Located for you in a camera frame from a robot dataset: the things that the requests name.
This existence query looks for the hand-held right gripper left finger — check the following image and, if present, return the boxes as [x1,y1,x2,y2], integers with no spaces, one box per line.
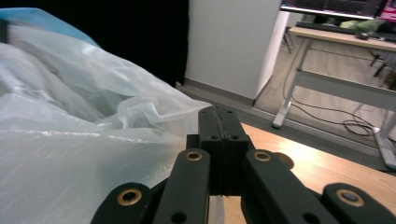
[186,105,226,196]

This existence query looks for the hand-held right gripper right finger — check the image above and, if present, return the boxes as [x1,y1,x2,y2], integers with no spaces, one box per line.
[218,105,255,196]

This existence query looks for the white translucent plastic bag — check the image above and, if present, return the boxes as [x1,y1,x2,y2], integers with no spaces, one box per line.
[0,7,226,224]

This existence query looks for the black keyboard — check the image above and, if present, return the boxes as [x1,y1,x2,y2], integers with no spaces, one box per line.
[295,21,358,35]

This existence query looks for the computer monitor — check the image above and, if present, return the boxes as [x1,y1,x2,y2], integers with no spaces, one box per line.
[279,0,389,21]

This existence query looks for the green soft object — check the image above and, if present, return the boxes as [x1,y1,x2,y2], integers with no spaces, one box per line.
[339,18,385,33]

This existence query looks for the desk with white metal frame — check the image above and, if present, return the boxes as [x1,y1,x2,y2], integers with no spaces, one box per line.
[271,26,396,171]

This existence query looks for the tangled black floor cables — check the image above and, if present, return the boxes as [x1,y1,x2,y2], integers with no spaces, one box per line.
[281,46,384,138]

